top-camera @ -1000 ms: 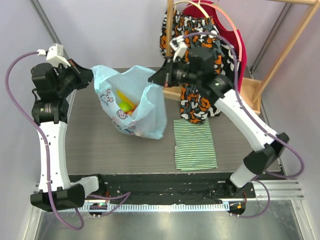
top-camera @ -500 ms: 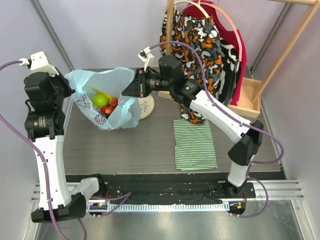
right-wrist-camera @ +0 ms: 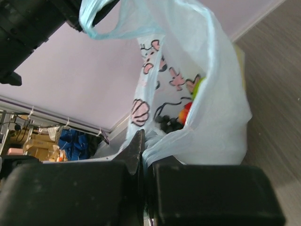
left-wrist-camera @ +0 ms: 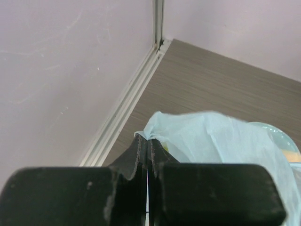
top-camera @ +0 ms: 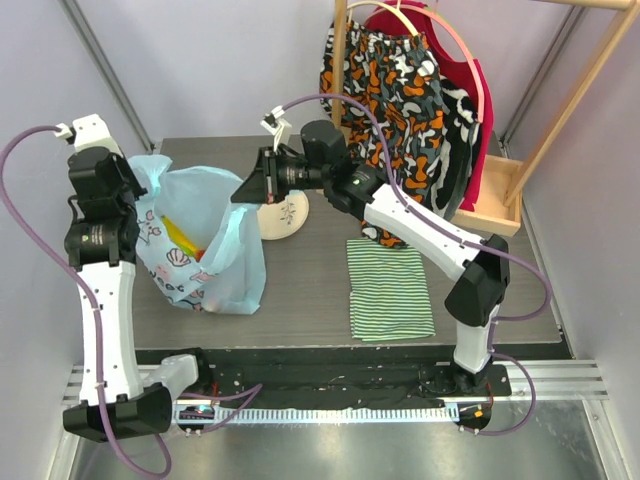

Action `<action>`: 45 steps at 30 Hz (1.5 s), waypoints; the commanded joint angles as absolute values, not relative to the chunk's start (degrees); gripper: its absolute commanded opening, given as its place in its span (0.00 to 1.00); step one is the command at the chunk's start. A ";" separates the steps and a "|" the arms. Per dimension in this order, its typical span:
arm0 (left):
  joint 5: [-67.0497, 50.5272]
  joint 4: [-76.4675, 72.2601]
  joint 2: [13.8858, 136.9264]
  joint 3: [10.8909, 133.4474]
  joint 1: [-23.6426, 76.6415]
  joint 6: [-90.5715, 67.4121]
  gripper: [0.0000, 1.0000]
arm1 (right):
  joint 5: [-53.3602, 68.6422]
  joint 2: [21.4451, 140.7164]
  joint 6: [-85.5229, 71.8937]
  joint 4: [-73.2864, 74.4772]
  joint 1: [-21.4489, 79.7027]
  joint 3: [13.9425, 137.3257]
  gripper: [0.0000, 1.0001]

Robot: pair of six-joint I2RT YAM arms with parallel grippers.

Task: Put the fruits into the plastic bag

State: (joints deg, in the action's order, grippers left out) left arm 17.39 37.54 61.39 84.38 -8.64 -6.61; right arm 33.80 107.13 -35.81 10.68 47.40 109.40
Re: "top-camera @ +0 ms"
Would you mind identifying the yellow banana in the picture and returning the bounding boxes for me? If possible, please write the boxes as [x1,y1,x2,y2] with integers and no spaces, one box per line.
[161,216,203,260]

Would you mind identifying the light blue plastic bag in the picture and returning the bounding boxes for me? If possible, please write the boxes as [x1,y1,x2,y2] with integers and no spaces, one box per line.
[128,155,266,315]

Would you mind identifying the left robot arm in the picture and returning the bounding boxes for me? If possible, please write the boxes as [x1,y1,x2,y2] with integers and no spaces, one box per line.
[63,146,213,442]

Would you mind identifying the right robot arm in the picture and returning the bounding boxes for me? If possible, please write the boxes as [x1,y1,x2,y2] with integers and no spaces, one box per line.
[231,116,510,395]

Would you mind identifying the round fruit plate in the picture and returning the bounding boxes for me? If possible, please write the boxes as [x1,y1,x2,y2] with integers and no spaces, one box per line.
[257,191,309,241]

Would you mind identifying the orange camouflage pants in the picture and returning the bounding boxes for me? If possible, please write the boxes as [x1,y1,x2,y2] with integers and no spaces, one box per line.
[318,19,445,250]

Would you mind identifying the black white patterned garment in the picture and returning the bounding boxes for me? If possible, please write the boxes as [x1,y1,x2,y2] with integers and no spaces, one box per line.
[427,76,482,220]

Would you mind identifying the wooden clothes hanger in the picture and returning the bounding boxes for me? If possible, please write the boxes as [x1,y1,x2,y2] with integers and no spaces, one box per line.
[345,1,418,37]

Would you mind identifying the red garment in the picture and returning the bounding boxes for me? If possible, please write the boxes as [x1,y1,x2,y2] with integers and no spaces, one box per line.
[343,8,493,219]

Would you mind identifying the green striped folded cloth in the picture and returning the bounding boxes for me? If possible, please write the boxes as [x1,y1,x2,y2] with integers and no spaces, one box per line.
[346,238,436,342]

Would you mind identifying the wooden clothes rack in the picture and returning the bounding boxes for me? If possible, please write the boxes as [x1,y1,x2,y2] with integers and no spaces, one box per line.
[334,1,639,236]

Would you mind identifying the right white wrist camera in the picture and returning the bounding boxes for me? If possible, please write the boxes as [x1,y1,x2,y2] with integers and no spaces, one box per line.
[260,106,292,150]

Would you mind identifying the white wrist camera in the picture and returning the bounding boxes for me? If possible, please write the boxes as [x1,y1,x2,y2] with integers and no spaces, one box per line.
[260,106,292,150]
[54,114,124,157]

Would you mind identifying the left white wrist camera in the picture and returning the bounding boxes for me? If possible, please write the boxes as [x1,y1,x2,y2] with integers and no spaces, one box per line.
[54,114,124,157]

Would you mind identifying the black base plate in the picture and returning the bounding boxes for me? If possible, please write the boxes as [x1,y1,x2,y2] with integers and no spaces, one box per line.
[134,344,511,409]

